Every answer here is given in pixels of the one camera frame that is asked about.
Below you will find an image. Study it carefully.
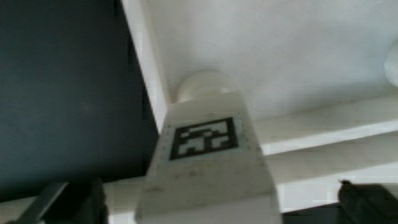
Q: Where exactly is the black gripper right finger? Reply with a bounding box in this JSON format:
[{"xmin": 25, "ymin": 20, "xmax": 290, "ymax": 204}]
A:
[{"xmin": 283, "ymin": 180, "xmax": 398, "ymax": 224}]

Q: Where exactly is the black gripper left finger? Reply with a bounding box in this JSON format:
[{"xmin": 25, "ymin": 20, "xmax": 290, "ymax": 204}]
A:
[{"xmin": 16, "ymin": 179, "xmax": 109, "ymax": 224}]

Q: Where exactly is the white square tabletop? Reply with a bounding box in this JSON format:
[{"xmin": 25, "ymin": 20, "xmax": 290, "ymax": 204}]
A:
[{"xmin": 120, "ymin": 0, "xmax": 398, "ymax": 157}]

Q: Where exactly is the white U-shaped obstacle fence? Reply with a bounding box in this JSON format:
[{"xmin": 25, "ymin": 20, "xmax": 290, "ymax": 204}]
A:
[{"xmin": 0, "ymin": 131, "xmax": 398, "ymax": 224}]

